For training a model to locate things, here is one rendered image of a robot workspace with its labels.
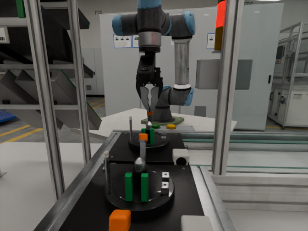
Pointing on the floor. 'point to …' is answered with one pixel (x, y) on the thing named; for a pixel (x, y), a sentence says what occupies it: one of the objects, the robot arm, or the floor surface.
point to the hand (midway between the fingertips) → (149, 109)
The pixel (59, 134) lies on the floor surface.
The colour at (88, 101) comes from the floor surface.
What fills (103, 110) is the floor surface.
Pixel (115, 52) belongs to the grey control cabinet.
